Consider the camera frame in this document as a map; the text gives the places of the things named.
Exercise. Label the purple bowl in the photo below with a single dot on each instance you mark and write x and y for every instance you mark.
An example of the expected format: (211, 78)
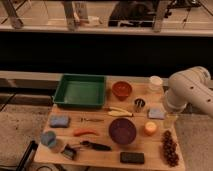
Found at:
(122, 131)

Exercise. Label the red bowl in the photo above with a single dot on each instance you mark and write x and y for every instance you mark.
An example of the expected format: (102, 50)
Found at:
(122, 90)

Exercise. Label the yellow banana toy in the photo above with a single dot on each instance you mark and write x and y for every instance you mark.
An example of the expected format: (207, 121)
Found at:
(118, 112)

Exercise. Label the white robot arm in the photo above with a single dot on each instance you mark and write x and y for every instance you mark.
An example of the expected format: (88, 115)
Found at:
(187, 86)

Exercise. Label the blue sponge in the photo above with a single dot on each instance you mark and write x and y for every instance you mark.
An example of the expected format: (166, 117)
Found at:
(59, 121)

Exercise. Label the black eraser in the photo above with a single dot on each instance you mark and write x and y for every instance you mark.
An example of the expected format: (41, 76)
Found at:
(134, 158)

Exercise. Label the dark grape bunch toy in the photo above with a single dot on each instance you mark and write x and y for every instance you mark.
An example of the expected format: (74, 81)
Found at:
(169, 149)

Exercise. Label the person in dark clothes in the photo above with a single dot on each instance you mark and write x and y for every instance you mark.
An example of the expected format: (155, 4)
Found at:
(136, 13)

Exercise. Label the clear plastic container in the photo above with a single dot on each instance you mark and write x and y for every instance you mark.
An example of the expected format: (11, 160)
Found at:
(155, 83)

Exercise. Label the orange fruit toy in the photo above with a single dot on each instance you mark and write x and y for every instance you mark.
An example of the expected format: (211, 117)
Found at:
(150, 128)

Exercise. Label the green plastic tray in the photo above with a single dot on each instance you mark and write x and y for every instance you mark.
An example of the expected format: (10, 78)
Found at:
(81, 91)

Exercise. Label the black stand leg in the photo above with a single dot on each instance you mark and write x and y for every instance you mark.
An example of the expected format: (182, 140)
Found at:
(31, 147)

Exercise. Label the blue cup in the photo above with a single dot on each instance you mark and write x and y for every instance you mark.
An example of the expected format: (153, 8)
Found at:
(48, 139)

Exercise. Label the small metal tool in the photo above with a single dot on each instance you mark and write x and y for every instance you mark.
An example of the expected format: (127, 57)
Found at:
(90, 120)

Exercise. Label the wooden board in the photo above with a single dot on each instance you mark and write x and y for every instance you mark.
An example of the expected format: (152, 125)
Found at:
(150, 146)

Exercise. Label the light blue cloth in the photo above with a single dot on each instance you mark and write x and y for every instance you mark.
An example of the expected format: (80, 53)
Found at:
(155, 113)

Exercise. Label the small metal cup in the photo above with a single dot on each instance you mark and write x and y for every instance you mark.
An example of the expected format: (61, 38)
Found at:
(139, 103)

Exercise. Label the black handled peeler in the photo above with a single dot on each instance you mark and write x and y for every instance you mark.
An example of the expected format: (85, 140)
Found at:
(95, 146)

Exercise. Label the black binder clip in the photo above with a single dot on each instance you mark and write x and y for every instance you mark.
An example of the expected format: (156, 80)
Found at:
(69, 152)

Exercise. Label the orange carrot toy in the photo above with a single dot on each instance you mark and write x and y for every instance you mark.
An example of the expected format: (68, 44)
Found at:
(80, 132)

